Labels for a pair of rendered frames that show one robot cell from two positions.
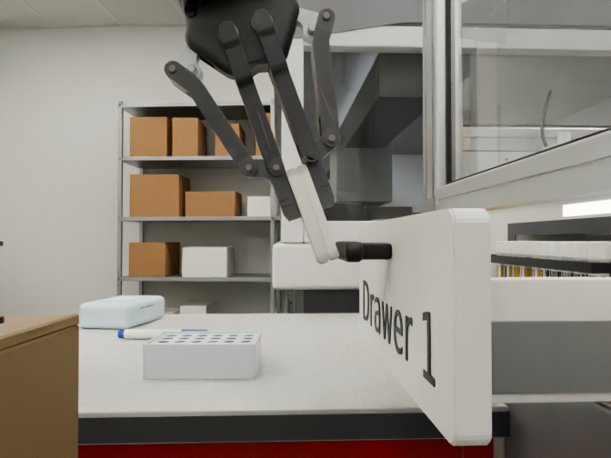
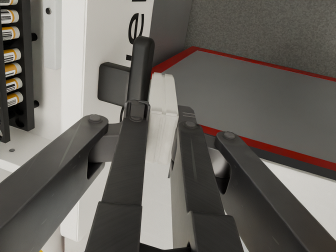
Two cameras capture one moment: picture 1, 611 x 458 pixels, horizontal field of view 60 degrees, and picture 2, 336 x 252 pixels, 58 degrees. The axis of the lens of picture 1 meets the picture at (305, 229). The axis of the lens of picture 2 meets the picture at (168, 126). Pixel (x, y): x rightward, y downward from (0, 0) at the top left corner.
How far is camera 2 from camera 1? 0.36 m
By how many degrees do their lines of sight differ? 65
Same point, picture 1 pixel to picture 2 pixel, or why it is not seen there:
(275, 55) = (118, 222)
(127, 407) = (328, 189)
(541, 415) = not seen: hidden behind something
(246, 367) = not seen: hidden behind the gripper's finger
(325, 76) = (36, 171)
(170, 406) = (293, 179)
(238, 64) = (219, 239)
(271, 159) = (193, 132)
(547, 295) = not seen: outside the picture
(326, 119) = (85, 134)
